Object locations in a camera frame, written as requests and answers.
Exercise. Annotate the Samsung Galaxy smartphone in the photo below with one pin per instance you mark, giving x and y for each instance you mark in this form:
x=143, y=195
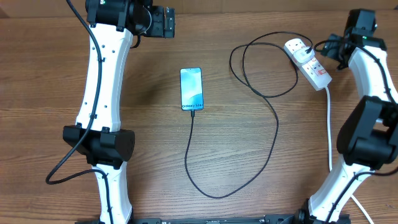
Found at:
x=191, y=89

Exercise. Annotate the brown cardboard backboard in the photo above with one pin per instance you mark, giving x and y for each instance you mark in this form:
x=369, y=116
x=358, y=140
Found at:
x=59, y=8

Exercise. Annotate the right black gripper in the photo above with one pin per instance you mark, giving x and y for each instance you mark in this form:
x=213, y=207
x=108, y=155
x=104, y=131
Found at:
x=331, y=49

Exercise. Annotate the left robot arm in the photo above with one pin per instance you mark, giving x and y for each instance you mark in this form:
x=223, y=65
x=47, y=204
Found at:
x=115, y=27

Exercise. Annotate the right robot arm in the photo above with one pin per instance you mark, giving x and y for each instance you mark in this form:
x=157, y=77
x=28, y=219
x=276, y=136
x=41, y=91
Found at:
x=368, y=138

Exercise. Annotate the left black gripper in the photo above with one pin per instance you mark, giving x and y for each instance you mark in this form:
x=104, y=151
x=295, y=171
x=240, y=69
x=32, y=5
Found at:
x=159, y=30

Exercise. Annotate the white power strip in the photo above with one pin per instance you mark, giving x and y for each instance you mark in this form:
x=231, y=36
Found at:
x=313, y=71

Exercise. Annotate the white charger plug adapter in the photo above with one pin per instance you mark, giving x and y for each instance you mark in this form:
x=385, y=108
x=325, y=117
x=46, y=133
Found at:
x=304, y=55

